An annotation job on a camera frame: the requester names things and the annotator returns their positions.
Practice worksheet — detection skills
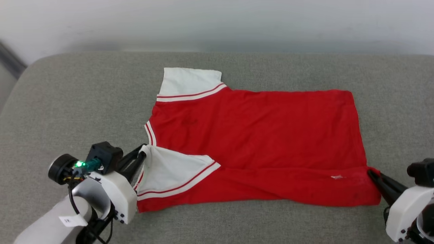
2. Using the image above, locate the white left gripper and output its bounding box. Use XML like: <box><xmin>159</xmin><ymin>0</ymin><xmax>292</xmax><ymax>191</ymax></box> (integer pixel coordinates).
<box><xmin>89</xmin><ymin>144</ymin><xmax>148</xmax><ymax>225</ymax></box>

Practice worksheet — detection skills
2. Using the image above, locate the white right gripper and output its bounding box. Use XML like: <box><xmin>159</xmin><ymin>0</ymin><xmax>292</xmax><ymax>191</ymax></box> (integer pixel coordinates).
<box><xmin>368</xmin><ymin>168</ymin><xmax>434</xmax><ymax>243</ymax></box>

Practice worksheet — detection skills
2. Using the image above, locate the red and white shirt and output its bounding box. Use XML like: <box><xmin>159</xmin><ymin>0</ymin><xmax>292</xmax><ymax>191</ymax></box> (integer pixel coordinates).
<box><xmin>134</xmin><ymin>67</ymin><xmax>382</xmax><ymax>214</ymax></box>

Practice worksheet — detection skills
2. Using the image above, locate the white paper label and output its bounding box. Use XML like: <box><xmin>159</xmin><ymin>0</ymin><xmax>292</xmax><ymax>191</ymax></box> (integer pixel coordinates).
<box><xmin>59</xmin><ymin>214</ymin><xmax>88</xmax><ymax>227</ymax></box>

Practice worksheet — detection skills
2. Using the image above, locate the grey fabric sofa seat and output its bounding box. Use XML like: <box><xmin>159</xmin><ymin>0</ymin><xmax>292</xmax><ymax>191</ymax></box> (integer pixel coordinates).
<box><xmin>0</xmin><ymin>51</ymin><xmax>434</xmax><ymax>244</ymax></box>

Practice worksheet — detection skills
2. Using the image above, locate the teal camera cable plug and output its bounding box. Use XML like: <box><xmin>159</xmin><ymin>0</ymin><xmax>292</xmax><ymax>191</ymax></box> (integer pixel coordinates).
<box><xmin>74</xmin><ymin>157</ymin><xmax>103</xmax><ymax>172</ymax></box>

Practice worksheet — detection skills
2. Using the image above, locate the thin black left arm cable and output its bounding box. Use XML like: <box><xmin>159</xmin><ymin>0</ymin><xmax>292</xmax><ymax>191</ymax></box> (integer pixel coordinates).
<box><xmin>67</xmin><ymin>175</ymin><xmax>83</xmax><ymax>217</ymax></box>

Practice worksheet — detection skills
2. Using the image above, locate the dark grey wall strip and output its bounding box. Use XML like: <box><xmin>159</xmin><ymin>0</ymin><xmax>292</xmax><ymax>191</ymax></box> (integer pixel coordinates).
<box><xmin>0</xmin><ymin>40</ymin><xmax>28</xmax><ymax>81</ymax></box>

